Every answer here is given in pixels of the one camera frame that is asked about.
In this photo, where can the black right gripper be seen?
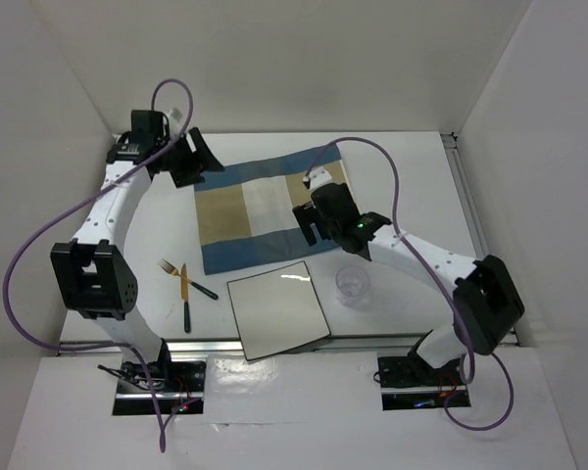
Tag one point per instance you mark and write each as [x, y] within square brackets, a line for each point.
[307, 214]

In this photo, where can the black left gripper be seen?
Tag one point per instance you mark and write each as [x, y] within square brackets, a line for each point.
[188, 175]

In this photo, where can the blue beige striped placemat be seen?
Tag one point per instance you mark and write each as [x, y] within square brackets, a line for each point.
[245, 213]

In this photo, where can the clear plastic cup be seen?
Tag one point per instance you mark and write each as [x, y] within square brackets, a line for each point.
[352, 285]

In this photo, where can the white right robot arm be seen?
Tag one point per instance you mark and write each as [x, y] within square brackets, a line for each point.
[484, 300]

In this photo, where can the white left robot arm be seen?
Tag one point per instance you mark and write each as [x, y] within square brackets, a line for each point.
[93, 276]

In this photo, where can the white square plate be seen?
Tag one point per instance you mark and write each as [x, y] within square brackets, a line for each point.
[277, 311]

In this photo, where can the gold fork green handle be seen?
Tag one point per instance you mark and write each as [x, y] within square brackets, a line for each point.
[171, 270]

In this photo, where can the gold knife green handle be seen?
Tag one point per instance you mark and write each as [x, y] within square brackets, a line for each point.
[184, 286]

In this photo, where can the aluminium front rail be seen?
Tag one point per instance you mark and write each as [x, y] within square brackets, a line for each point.
[332, 342]

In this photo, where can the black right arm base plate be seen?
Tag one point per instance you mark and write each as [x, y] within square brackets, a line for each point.
[402, 389]

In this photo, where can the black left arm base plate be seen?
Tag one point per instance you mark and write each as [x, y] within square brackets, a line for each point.
[182, 391]

